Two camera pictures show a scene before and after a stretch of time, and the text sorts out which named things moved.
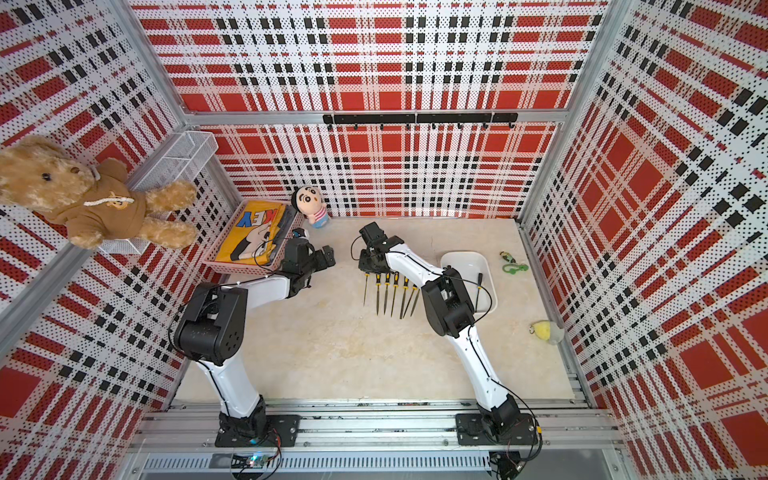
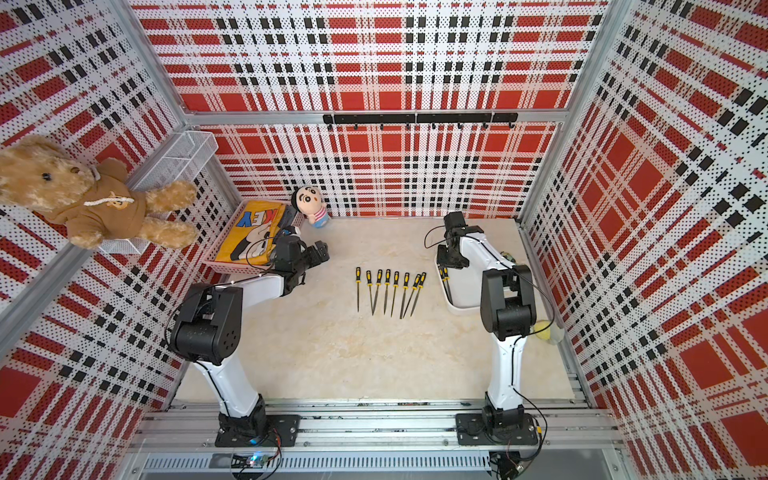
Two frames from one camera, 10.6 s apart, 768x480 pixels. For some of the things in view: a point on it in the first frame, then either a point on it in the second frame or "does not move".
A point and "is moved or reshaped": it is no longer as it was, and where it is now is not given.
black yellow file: (367, 275) is moved or reshaped
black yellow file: (479, 287) is moved or reshaped
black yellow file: (378, 284) does not move
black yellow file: (387, 275) does not move
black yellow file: (415, 302) does not move
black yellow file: (396, 280) does not move
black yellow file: (414, 288) does not move
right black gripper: (364, 265) -> (445, 262)
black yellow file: (405, 283) does not move
